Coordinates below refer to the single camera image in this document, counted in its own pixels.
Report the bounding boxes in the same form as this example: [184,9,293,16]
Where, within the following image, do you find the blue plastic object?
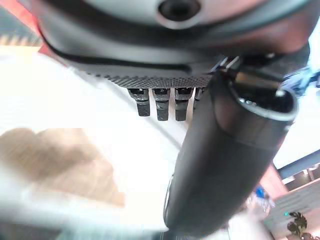
[254,184,266,200]

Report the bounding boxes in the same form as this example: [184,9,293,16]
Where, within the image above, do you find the beige cloth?
[0,127,126,208]

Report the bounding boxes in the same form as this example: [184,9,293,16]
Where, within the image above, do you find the dark potted plant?
[286,211,313,240]

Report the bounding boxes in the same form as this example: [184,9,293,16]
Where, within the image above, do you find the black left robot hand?
[23,0,320,237]

